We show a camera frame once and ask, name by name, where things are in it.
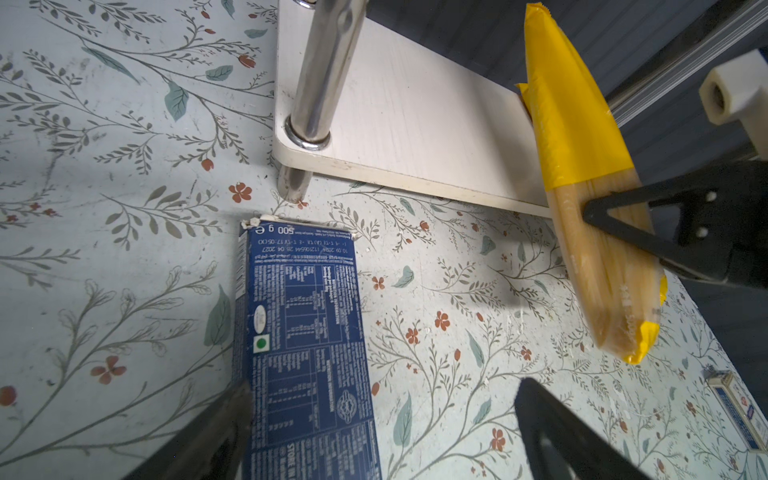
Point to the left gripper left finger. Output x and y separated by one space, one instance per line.
212 446

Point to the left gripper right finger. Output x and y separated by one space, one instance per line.
558 445

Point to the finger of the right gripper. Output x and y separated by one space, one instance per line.
721 233

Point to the blue pasta box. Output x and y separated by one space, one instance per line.
299 341

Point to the yellow Pastatime spaghetti bag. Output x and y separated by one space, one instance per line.
583 156

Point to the white two-tier shelf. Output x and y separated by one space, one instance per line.
357 101

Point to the small card box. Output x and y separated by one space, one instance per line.
741 408

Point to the floral table mat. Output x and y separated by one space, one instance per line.
135 138

